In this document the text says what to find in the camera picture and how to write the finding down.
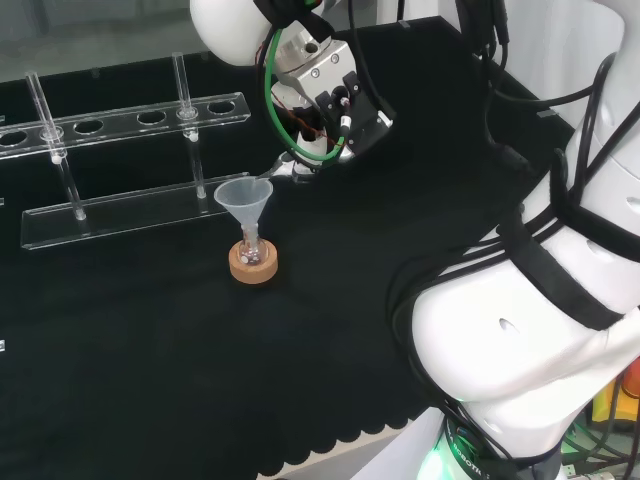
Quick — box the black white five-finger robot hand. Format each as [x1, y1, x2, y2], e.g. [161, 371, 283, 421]
[269, 82, 354, 184]

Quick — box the clear plastic funnel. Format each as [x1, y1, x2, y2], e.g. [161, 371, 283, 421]
[213, 178, 275, 242]

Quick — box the small round-bottom glass flask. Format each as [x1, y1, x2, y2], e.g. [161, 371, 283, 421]
[237, 224, 264, 266]

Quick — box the clear acrylic funnel stand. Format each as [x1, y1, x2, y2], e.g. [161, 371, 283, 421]
[0, 52, 252, 251]

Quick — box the black cloth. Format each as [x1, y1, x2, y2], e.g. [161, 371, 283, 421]
[0, 14, 576, 480]

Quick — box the yellow stop button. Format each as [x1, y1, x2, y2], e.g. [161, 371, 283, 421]
[590, 357, 640, 434]

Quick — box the green cable on arm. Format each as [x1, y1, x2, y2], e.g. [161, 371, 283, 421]
[257, 24, 352, 164]

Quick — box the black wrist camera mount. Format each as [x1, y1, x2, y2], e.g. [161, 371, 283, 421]
[315, 72, 397, 157]

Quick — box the cork ring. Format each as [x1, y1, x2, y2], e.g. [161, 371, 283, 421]
[228, 239, 279, 286]

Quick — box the green cable by base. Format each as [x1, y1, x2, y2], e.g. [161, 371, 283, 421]
[562, 419, 629, 464]

